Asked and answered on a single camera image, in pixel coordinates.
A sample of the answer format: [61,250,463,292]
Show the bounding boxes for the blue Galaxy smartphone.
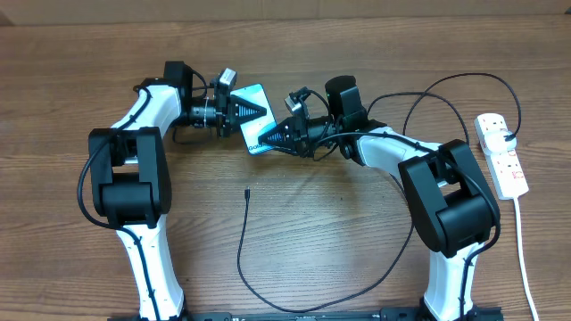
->
[231,84,277,155]

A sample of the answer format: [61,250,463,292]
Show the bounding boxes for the black USB charging cable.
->
[236,72,523,314]

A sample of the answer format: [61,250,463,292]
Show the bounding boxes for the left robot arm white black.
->
[77,61,270,320]

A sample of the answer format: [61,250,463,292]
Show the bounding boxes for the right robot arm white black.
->
[259,75,503,320]

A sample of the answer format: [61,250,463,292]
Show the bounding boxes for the white USB charger plug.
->
[481,130,517,155]

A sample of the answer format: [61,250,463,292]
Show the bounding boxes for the white power strip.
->
[474,113,529,200]

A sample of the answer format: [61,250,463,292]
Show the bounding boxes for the white power strip cord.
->
[512,197,540,321]

